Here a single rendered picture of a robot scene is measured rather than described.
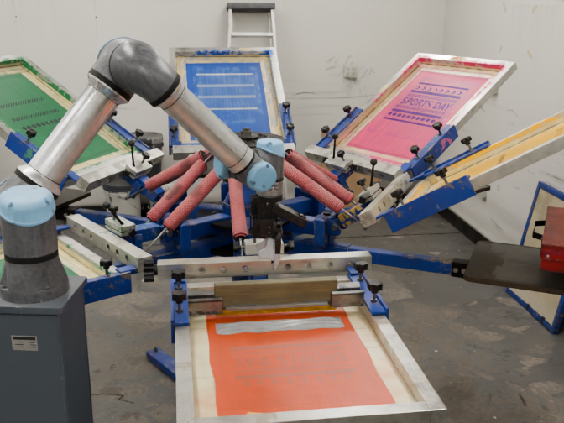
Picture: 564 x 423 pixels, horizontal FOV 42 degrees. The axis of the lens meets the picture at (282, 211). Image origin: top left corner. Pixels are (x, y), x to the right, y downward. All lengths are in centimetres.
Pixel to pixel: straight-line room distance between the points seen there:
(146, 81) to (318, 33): 458
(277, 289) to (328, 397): 46
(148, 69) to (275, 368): 79
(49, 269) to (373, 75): 490
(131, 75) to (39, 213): 36
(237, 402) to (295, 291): 50
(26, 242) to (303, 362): 74
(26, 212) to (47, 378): 38
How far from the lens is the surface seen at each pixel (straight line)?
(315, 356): 192
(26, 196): 168
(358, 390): 178
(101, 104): 178
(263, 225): 201
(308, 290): 212
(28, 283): 168
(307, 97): 622
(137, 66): 168
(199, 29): 607
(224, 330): 204
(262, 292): 210
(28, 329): 171
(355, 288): 219
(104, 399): 365
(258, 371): 185
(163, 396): 363
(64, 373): 174
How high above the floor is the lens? 186
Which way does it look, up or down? 17 degrees down
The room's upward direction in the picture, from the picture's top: 1 degrees clockwise
